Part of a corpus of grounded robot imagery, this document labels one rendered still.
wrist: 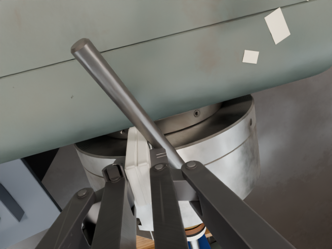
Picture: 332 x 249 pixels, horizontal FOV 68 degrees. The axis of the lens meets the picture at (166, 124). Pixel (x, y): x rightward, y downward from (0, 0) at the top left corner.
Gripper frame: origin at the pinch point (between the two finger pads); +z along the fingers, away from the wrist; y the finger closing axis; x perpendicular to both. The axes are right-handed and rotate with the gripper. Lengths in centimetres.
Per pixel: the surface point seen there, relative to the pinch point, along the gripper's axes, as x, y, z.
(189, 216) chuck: -15.3, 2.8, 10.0
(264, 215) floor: -151, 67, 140
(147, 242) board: -52, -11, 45
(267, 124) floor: -69, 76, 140
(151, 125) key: 2.7, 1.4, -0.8
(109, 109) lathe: 2.2, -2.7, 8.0
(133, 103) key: 4.7, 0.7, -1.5
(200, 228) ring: -30.4, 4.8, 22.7
